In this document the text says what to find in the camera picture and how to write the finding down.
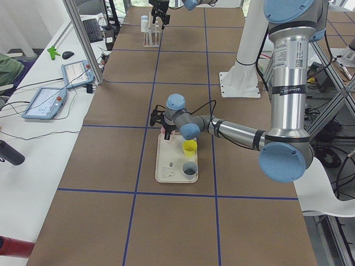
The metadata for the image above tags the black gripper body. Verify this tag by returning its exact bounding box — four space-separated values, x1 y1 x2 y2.
162 122 176 134
151 0 170 19

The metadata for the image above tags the pink plastic cup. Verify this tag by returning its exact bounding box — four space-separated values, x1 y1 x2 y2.
161 127 175 136

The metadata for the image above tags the cream white plastic cup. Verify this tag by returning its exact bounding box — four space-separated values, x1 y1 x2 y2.
141 21 148 33

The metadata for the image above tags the yellow plastic cup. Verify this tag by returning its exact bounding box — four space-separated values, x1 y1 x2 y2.
182 140 197 157

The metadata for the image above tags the grey plastic cup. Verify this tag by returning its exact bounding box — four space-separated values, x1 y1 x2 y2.
182 161 198 178

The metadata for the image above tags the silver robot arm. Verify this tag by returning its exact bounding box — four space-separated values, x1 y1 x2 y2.
160 1 328 183
148 0 217 29

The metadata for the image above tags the cream plastic tray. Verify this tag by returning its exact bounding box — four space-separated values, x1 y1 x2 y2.
155 133 198 183

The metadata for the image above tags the black box with label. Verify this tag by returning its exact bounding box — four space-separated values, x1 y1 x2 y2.
104 30 115 51

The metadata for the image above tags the black computer keyboard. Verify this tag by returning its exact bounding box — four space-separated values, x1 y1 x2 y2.
82 18 103 43

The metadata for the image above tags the black computer mouse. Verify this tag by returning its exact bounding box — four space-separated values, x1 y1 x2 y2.
62 51 74 60

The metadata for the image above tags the far blue teach pendant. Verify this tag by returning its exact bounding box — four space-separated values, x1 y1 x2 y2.
61 60 95 89

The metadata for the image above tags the blue teach pendant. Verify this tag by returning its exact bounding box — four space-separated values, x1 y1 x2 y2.
61 60 95 89
22 87 67 120

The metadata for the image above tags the green plastic toy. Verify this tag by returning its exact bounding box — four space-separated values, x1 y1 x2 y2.
47 45 61 60

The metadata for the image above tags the near blue teach pendant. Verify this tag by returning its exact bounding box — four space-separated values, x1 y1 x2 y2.
22 87 67 120

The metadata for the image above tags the black water bottle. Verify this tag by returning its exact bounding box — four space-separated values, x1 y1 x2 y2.
1 140 25 166

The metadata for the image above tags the red cylinder object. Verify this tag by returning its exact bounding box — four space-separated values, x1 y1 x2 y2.
1 236 35 258

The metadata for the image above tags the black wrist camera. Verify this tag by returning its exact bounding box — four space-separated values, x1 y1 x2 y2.
149 105 165 127

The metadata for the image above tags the white wire cup rack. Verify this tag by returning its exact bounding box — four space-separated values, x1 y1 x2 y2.
143 15 160 48

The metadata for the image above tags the aluminium frame post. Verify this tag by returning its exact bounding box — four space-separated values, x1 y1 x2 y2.
63 0 103 85

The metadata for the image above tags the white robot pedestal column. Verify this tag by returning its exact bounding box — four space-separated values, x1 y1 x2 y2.
219 0 268 98

